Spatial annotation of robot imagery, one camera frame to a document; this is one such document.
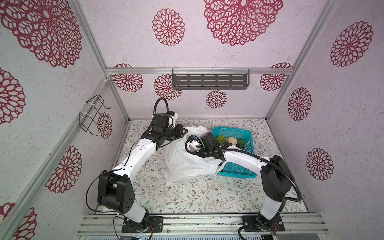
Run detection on beige round fruit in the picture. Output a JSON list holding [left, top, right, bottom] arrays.
[[226, 137, 238, 146]]

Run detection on white plastic bag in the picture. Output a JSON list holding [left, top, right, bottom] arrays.
[[165, 126, 225, 186]]

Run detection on green avocado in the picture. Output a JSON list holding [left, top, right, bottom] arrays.
[[236, 138, 246, 150]]

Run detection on green bumpy custard apple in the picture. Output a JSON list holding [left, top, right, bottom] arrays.
[[216, 135, 227, 144]]

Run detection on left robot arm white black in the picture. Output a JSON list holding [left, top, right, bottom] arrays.
[[97, 111, 188, 224]]

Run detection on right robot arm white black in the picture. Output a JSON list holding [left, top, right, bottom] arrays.
[[185, 133, 302, 223]]

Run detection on teal plastic basket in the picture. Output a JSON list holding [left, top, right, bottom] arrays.
[[212, 126, 259, 180]]

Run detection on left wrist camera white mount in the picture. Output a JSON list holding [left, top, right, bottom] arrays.
[[168, 111, 178, 128]]

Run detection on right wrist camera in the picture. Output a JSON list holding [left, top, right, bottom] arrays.
[[187, 136, 202, 152]]

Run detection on grey wall shelf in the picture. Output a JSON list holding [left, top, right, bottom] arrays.
[[171, 69, 250, 90]]

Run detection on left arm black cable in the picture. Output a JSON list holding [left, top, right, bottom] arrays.
[[85, 97, 173, 214]]

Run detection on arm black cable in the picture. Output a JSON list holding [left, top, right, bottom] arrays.
[[85, 97, 173, 214], [184, 134, 302, 240]]

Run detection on black wire wall rack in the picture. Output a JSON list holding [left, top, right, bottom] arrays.
[[78, 95, 111, 136]]

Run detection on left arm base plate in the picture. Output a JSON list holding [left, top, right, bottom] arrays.
[[122, 216, 164, 234]]

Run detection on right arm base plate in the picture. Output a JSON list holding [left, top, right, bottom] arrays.
[[242, 215, 285, 232]]

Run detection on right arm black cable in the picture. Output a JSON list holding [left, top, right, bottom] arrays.
[[184, 134, 302, 240]]

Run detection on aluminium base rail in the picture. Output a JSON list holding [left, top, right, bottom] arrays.
[[76, 213, 329, 236]]

